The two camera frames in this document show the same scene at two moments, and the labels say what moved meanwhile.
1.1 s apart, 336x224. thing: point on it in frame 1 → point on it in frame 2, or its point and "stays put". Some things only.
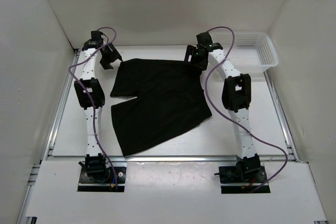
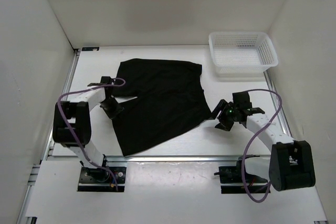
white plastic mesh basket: [250, 52] stays put
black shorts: [168, 96] stays put
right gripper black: [191, 50] → [222, 105]
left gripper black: [115, 55] → [116, 112]
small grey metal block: [96, 40] → [105, 80]
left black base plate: [107, 183] stays put
